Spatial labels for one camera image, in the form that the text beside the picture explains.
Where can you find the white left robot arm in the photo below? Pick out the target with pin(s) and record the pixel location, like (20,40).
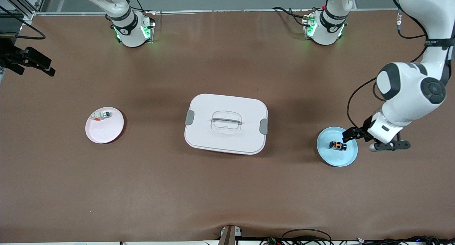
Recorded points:
(408,88)

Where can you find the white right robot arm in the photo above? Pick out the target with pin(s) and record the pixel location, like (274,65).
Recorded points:
(128,28)

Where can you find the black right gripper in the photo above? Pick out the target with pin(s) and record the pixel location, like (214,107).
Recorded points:
(14,59)

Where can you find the black orange push-button switch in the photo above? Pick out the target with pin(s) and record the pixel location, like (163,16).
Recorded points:
(337,145)

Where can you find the pink round plate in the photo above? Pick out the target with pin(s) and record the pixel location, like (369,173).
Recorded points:
(105,133)

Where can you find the white green push-button switch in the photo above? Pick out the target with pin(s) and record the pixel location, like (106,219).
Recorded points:
(103,115)

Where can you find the aluminium table edge rail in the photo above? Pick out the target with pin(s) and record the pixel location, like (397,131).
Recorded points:
(231,11)

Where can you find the light blue round plate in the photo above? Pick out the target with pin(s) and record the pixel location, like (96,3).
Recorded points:
(336,158)

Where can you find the metal table edge bracket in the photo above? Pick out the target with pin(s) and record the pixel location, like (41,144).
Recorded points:
(227,236)

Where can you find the white lidded box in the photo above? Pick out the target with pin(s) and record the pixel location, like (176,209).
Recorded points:
(227,138)

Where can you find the aluminium frame post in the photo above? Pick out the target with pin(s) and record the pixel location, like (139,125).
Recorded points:
(30,14)

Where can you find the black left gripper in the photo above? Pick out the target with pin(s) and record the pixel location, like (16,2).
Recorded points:
(359,132)

